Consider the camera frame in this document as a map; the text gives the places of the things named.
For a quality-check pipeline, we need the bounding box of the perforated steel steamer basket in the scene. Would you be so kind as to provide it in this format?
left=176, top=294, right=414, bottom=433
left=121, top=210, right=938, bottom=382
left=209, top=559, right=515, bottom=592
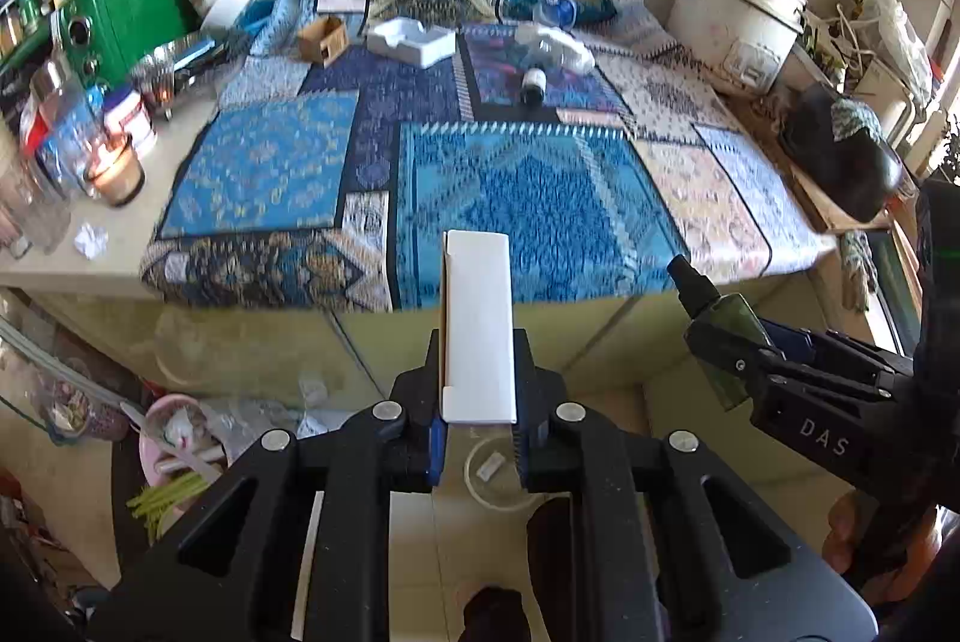
left=128, top=32, right=228, bottom=114

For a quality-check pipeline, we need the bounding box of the small dark glass bottle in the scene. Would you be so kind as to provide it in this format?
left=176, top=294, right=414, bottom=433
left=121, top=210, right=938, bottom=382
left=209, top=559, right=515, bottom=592
left=667, top=255, right=775, bottom=411

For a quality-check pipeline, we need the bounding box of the lit candle in jar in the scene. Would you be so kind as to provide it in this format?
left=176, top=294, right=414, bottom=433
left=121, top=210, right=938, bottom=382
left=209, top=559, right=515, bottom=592
left=85, top=133, right=145, bottom=208

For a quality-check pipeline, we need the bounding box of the pink trash bin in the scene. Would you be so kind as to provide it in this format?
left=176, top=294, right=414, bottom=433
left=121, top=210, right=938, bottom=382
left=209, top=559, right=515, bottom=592
left=139, top=394, right=226, bottom=488

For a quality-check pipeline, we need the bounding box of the blue patterned patchwork tablecloth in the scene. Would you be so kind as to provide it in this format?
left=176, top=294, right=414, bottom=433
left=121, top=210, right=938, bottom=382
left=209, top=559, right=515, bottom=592
left=140, top=0, right=835, bottom=312

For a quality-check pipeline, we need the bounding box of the right hand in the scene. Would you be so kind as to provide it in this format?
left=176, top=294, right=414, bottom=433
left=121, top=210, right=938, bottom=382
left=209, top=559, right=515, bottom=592
left=822, top=491, right=958, bottom=610

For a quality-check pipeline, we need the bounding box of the white rectangular box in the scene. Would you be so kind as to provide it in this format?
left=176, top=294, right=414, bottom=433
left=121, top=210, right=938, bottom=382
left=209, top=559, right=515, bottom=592
left=439, top=229, right=517, bottom=426

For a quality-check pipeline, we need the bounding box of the green box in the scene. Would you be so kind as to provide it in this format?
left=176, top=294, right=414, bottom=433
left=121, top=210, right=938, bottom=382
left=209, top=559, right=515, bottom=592
left=57, top=0, right=200, bottom=88

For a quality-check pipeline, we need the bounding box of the white red label jar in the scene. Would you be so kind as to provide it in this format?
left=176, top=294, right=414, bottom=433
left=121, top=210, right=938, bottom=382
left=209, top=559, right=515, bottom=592
left=103, top=85, right=156, bottom=158

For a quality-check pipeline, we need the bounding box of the clear glass jar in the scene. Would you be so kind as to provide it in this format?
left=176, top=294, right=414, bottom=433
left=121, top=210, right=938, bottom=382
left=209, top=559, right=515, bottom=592
left=2, top=145, right=71, bottom=255

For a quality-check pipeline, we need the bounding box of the brown cardboard box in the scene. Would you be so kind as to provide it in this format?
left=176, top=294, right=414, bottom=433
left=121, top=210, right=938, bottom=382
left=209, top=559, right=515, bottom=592
left=296, top=15, right=350, bottom=68

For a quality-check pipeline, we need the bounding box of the white tissue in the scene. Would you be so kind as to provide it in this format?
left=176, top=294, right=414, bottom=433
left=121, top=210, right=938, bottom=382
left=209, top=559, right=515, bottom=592
left=514, top=21, right=596, bottom=75

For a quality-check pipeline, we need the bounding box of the white plastic tray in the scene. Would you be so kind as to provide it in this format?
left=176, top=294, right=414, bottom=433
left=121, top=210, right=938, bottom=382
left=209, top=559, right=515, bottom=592
left=364, top=16, right=457, bottom=68

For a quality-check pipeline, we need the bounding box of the black round pot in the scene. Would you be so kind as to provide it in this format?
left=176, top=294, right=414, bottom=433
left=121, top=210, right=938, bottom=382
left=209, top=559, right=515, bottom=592
left=778, top=83, right=903, bottom=223

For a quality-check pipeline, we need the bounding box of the white rice cooker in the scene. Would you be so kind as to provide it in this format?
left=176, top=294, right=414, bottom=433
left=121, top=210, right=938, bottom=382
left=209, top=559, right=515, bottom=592
left=667, top=0, right=807, bottom=98

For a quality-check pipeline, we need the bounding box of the blue lidded plastic cup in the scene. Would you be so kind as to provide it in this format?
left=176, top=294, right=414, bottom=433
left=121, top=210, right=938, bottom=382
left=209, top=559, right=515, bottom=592
left=532, top=0, right=578, bottom=28

